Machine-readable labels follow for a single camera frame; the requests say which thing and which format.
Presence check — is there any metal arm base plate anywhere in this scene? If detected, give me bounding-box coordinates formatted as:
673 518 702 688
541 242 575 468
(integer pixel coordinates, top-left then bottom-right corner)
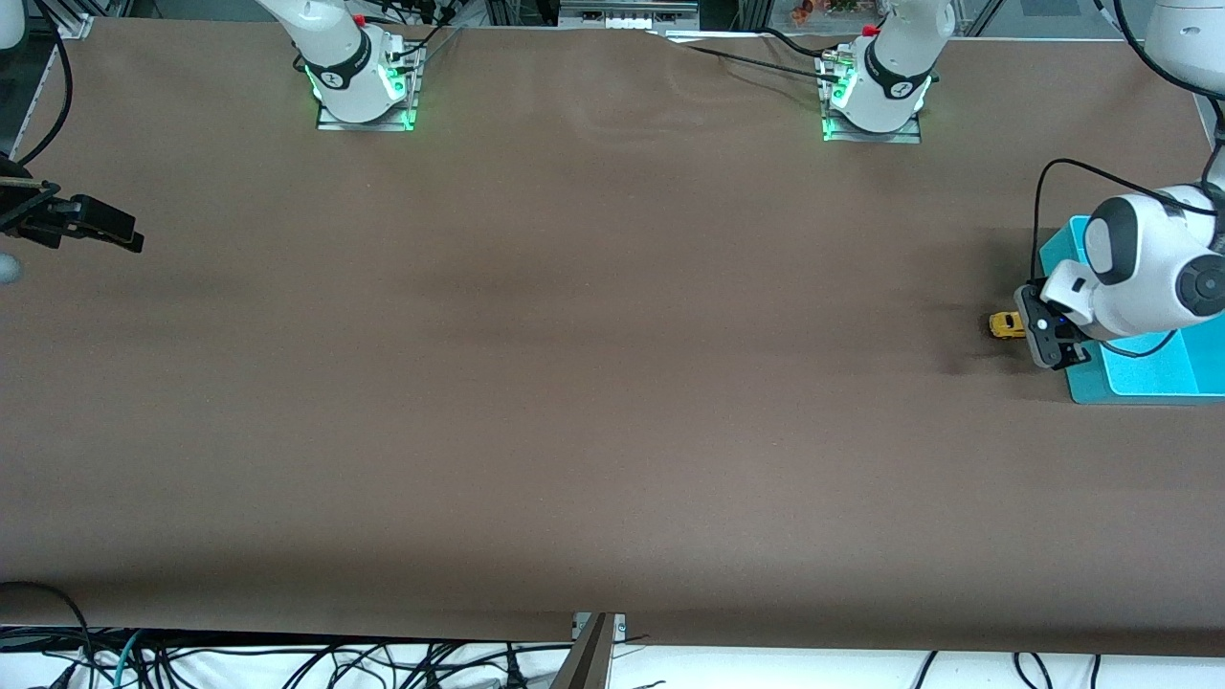
316 43 419 133
821 53 924 145

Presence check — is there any brown table cover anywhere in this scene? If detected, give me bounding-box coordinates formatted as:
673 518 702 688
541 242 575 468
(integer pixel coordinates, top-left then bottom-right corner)
0 17 1225 657

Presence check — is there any teal floor cable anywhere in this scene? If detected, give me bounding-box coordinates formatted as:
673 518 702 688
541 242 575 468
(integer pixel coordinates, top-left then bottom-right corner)
113 630 145 689

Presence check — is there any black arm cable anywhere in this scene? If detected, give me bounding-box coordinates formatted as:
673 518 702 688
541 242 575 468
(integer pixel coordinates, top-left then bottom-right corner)
10 0 74 166
1034 0 1225 360

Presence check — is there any dark support beam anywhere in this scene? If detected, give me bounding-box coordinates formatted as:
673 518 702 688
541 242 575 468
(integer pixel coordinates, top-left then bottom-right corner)
550 612 615 689

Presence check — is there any black cable on table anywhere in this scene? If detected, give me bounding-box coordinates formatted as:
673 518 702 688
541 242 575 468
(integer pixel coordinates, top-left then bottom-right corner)
651 29 843 87

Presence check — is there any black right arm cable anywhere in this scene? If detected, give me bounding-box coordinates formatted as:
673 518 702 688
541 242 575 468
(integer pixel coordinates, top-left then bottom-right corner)
10 0 74 166

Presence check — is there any aluminium frame rail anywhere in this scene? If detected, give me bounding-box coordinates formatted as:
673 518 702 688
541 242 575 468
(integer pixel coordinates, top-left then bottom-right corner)
38 0 94 40

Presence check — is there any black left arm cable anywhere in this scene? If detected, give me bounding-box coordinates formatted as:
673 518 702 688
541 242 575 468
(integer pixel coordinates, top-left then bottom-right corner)
1034 0 1225 360

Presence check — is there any cyan plastic bin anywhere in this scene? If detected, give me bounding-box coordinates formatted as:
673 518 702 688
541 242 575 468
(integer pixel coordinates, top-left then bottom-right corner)
1039 214 1225 406

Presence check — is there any black looped floor cable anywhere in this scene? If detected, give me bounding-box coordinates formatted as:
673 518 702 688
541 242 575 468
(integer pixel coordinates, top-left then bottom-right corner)
0 581 94 689

